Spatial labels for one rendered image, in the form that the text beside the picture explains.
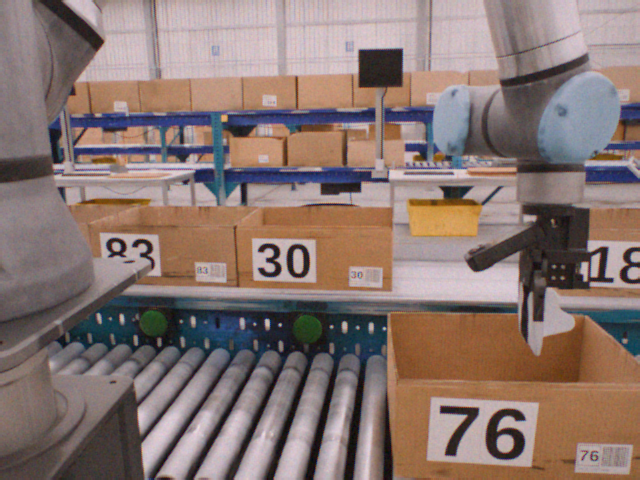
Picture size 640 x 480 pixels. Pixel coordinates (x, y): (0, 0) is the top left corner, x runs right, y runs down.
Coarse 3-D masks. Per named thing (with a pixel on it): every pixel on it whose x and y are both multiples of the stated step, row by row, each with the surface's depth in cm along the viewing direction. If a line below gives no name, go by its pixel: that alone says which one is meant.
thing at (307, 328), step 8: (296, 320) 130; (304, 320) 130; (312, 320) 130; (296, 328) 131; (304, 328) 130; (312, 328) 130; (320, 328) 130; (296, 336) 131; (304, 336) 131; (312, 336) 130; (320, 336) 131
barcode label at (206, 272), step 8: (200, 264) 138; (208, 264) 138; (216, 264) 138; (224, 264) 137; (200, 272) 139; (208, 272) 139; (216, 272) 138; (224, 272) 138; (200, 280) 139; (208, 280) 139; (216, 280) 139; (224, 280) 138
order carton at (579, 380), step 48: (432, 336) 110; (480, 336) 110; (576, 336) 108; (432, 384) 82; (480, 384) 81; (528, 384) 80; (576, 384) 80; (624, 384) 79; (576, 432) 82; (624, 432) 81
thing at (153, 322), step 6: (150, 312) 135; (156, 312) 135; (144, 318) 136; (150, 318) 135; (156, 318) 135; (162, 318) 135; (144, 324) 136; (150, 324) 136; (156, 324) 135; (162, 324) 135; (144, 330) 136; (150, 330) 136; (156, 330) 136; (162, 330) 136; (150, 336) 137; (156, 336) 136
